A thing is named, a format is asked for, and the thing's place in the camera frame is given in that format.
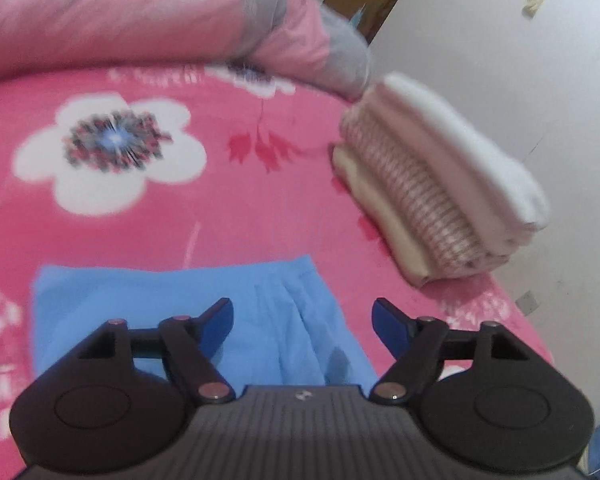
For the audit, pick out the folded cream cloth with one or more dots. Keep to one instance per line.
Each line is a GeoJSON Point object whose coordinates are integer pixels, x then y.
{"type": "Point", "coordinates": [380, 220]}

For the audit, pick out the folded white cloth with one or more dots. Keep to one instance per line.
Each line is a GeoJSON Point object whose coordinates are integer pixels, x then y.
{"type": "Point", "coordinates": [470, 145]}

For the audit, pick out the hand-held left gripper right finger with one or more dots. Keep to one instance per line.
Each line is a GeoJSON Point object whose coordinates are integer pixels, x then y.
{"type": "Point", "coordinates": [387, 327]}

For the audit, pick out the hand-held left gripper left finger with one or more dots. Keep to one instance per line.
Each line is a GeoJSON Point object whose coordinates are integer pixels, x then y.
{"type": "Point", "coordinates": [217, 327]}

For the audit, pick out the pink floral bed sheet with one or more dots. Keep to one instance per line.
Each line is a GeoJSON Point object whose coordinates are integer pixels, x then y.
{"type": "Point", "coordinates": [230, 200]}

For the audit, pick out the light blue t-shirt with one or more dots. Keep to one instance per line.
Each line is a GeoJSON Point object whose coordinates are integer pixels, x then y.
{"type": "Point", "coordinates": [145, 300]}

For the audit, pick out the pink floral duvet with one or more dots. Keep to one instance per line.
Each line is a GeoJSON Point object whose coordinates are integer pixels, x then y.
{"type": "Point", "coordinates": [130, 15]}

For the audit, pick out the folded pale pink cloth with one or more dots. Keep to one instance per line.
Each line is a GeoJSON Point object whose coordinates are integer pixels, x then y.
{"type": "Point", "coordinates": [460, 195]}

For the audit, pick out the folded pink checked cloth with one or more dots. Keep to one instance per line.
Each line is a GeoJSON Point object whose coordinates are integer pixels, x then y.
{"type": "Point", "coordinates": [410, 185]}

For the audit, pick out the wall socket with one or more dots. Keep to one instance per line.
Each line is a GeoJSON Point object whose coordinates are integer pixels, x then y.
{"type": "Point", "coordinates": [527, 302]}

